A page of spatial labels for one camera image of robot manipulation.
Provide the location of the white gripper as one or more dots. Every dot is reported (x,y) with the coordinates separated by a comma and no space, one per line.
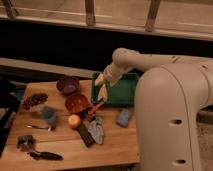
(112,74)

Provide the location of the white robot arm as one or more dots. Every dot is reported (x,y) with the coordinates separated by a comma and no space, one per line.
(168,97)

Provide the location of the green plastic tray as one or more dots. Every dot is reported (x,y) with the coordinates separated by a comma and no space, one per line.
(123,92)

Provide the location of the purple bowl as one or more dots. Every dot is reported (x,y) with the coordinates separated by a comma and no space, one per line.
(68,85)

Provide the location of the orange carrot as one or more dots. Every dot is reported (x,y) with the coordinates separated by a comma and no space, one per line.
(95,108)

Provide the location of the red-brown bowl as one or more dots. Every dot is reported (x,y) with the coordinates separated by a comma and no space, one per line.
(76,103)

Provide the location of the blue sponge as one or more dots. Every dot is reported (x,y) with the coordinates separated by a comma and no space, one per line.
(123,118)

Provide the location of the yellow-red apple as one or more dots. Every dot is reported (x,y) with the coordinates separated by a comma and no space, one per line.
(74,121)

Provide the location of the dark chocolate bar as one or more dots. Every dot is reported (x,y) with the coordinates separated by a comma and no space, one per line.
(85,135)

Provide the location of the blue plastic cup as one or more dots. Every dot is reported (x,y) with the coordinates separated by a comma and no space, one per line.
(48,114)

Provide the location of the bunch of red grapes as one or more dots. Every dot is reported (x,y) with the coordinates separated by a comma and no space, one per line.
(34,100)

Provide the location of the metal spoon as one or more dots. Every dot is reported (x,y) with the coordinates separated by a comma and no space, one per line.
(50,128)

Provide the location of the small metal clip object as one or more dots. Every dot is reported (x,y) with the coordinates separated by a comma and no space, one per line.
(25,142)

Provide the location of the black handled tool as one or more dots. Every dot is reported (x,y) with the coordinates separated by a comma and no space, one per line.
(45,156)

